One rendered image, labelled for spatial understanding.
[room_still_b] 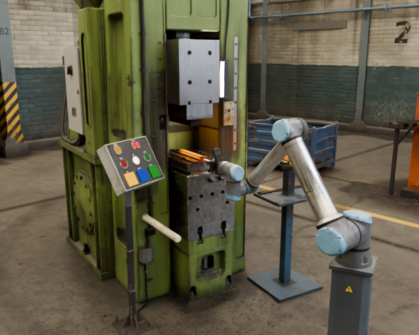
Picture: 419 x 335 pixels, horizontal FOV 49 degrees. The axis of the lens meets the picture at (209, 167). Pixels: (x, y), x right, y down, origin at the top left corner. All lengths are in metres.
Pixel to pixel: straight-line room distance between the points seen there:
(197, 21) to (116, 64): 0.62
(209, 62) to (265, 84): 9.15
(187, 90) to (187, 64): 0.16
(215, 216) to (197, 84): 0.89
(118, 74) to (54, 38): 5.87
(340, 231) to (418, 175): 3.70
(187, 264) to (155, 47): 1.44
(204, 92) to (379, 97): 7.78
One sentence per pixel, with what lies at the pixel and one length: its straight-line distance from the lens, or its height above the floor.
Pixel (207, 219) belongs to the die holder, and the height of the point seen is 0.59.
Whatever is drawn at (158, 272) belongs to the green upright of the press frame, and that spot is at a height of 0.20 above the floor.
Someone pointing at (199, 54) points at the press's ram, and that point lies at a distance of 2.94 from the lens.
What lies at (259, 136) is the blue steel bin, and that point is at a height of 0.49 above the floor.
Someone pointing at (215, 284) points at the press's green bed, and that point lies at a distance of 3.33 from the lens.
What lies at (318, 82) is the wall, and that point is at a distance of 11.20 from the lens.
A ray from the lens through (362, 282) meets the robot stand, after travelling 2.53.
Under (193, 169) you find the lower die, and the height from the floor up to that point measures 0.94.
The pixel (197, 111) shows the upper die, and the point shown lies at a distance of 2.95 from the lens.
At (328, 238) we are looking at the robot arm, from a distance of 2.31.
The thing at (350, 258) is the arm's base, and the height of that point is 0.65.
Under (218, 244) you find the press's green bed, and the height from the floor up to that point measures 0.39.
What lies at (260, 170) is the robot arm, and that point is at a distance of 2.73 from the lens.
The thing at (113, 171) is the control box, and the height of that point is 1.06.
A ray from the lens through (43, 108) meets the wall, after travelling 8.94.
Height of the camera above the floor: 1.66
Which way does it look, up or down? 14 degrees down
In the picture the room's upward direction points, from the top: straight up
